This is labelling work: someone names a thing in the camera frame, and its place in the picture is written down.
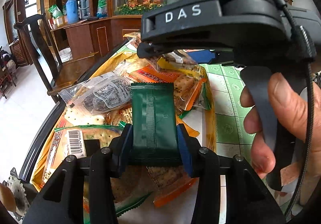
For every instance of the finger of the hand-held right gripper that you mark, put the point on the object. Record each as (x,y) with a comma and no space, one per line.
(204,56)

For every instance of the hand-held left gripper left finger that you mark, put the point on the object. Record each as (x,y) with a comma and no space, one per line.
(124,151)

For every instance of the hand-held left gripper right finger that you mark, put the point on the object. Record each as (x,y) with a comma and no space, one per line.
(185,153)

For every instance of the round cracker packet green edges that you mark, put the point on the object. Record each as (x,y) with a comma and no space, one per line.
(100,133)

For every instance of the yellow orange snack packet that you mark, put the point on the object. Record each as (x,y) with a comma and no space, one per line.
(125,113)

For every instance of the dark green packet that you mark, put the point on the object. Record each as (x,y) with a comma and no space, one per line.
(153,118)

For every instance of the orange label biscuit packet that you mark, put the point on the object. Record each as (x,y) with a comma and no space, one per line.
(160,73)

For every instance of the clear bag of dark snack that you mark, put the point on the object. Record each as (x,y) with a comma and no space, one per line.
(100,96)

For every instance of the white box with yellow tape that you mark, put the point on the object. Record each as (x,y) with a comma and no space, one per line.
(107,63)

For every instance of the person's right hand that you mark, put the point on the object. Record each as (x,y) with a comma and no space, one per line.
(288,103)

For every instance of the green white plastic bag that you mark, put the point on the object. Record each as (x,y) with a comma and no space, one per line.
(101,6)

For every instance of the white bucket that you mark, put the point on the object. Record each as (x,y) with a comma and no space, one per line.
(64,54)

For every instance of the dark wooden cabinet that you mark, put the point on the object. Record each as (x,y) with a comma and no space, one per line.
(82,38)

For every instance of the grey thermos kettle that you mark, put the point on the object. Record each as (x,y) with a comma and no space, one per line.
(84,4)

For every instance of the blue thermos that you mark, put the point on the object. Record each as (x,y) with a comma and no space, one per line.
(72,9)

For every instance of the dark wooden chair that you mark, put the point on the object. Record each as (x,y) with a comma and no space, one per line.
(5,76)
(37,38)

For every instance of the small cardboard box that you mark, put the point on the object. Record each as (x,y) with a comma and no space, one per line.
(59,21)

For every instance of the green snack bag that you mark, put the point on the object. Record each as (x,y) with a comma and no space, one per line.
(55,11)

